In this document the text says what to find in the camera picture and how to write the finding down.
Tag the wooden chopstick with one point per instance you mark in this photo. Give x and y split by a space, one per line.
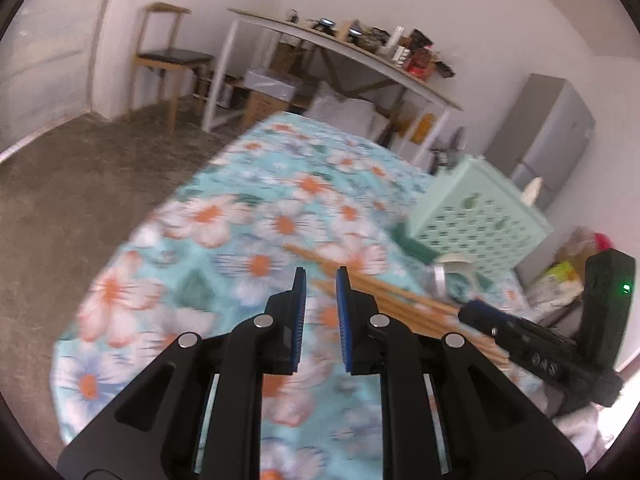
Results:
429 322
379 295
370 279

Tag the white rice paddle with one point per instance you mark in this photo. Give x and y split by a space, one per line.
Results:
531 192

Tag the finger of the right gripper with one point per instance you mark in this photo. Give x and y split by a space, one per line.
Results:
500 322

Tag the white pillow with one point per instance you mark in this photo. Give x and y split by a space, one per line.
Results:
353 116

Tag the mint green utensil holder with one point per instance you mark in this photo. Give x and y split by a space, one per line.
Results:
475 211

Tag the white door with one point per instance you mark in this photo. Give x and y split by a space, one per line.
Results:
47 58

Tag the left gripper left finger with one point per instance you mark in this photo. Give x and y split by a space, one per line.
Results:
195 411

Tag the steel ladle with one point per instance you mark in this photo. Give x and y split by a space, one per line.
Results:
439 280

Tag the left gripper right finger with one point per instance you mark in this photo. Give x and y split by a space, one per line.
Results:
447 411

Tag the floral blue tablecloth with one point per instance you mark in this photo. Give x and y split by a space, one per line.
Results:
212 256

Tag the wooden chair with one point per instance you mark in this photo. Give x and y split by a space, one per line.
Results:
167 60

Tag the grey refrigerator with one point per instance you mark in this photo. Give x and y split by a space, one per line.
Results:
544 136

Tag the white side table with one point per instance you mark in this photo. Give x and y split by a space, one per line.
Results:
326 43

